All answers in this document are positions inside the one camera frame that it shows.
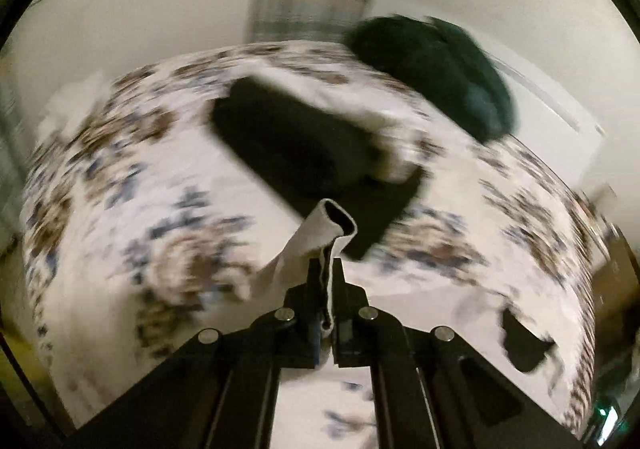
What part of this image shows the white garment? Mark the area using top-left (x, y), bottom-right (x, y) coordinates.
top-left (252, 198), bottom-right (358, 337)

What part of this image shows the white bed headboard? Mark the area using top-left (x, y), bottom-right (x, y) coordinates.
top-left (368, 0), bottom-right (605, 189)

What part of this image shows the dark green duvet bundle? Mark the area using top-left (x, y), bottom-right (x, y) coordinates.
top-left (344, 14), bottom-right (518, 143)

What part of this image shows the small white cloth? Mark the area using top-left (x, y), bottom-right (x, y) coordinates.
top-left (37, 71), bottom-right (112, 143)

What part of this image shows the floral bed blanket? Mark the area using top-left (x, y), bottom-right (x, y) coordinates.
top-left (22, 42), bottom-right (594, 434)

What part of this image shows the black folded garment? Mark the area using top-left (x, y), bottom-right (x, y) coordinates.
top-left (210, 77), bottom-right (424, 261)

